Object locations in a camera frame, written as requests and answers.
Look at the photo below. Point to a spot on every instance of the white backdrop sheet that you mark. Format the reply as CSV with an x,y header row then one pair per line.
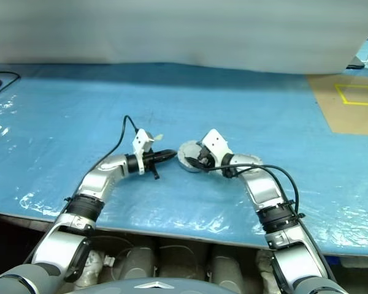
x,y
171,30

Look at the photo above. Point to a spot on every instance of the small beige tape scrap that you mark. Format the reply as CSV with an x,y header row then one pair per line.
x,y
159,137

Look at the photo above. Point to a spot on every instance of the brown cardboard sheet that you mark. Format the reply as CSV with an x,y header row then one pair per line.
x,y
349,122

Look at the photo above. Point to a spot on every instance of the yellow tape grid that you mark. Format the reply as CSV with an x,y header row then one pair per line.
x,y
362,103

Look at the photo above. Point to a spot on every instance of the blue plastic table cover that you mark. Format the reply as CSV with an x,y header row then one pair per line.
x,y
202,107

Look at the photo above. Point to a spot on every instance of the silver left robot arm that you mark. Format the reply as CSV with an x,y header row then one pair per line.
x,y
95,183

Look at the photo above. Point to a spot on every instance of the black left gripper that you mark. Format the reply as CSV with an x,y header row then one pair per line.
x,y
147,160

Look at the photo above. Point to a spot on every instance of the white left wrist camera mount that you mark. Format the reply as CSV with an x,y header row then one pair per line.
x,y
141,141

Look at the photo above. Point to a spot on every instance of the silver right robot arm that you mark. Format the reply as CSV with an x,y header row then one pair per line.
x,y
263,190

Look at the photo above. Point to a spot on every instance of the small white clip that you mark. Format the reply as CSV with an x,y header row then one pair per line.
x,y
109,261

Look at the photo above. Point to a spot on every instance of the grey rounded cylinder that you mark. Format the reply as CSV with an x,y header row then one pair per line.
x,y
138,260
227,263

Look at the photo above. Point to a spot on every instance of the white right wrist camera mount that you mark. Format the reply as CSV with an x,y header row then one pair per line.
x,y
216,144

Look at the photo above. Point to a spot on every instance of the white wrapped post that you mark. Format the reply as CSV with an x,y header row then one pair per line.
x,y
92,266
265,269

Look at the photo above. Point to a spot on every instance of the grey robot torso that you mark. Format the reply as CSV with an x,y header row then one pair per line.
x,y
125,288

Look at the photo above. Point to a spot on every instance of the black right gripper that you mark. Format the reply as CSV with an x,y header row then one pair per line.
x,y
209,160

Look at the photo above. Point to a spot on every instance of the silver motor housing copper windings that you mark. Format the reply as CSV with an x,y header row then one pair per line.
x,y
188,168

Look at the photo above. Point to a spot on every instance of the dark flat device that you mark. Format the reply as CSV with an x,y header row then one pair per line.
x,y
355,65

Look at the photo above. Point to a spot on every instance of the blue neighbouring table cover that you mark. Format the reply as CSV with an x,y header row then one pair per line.
x,y
366,46

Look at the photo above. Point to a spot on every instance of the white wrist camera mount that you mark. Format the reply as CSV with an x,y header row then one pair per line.
x,y
216,144
141,141

